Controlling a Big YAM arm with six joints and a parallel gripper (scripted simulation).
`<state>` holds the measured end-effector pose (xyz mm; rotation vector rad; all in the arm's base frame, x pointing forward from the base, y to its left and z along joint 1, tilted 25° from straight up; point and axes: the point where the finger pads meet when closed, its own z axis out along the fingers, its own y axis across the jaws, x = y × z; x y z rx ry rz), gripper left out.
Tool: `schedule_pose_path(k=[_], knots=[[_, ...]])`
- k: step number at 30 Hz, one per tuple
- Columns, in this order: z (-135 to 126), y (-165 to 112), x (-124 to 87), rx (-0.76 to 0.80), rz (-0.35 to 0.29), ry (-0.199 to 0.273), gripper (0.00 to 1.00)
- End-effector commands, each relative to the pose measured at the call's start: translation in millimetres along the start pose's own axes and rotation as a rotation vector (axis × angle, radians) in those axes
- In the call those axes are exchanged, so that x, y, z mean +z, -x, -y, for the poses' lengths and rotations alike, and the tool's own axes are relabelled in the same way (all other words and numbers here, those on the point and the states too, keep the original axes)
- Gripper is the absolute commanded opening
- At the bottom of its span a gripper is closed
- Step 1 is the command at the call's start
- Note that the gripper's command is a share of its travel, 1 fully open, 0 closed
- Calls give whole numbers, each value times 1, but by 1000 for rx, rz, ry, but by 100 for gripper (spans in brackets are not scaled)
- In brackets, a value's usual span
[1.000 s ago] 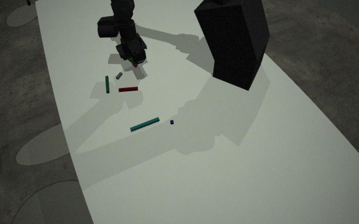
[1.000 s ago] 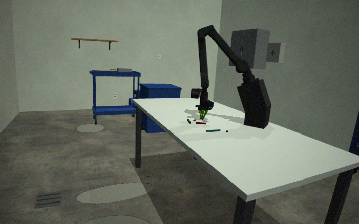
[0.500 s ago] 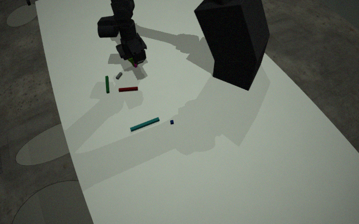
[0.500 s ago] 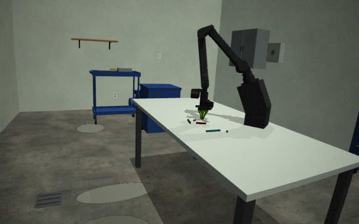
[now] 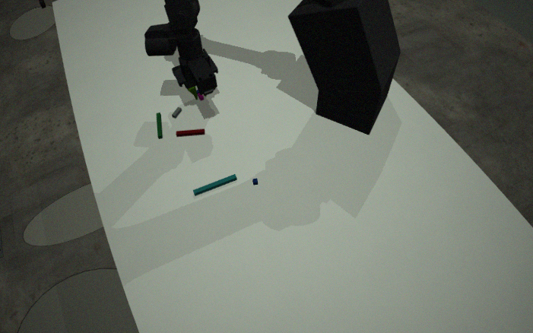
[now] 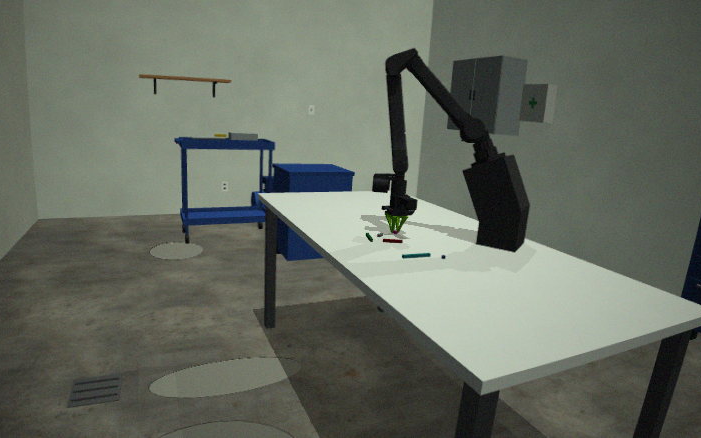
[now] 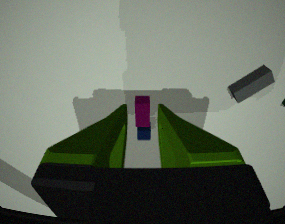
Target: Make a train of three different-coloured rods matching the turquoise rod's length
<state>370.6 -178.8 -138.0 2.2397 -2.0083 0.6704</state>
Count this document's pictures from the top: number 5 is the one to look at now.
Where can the turquoise rod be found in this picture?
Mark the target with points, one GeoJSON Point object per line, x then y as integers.
{"type": "Point", "coordinates": [214, 185]}

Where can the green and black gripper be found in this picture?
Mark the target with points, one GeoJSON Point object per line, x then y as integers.
{"type": "Point", "coordinates": [190, 85]}

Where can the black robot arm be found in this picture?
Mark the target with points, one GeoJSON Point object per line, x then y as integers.
{"type": "Point", "coordinates": [163, 39]}

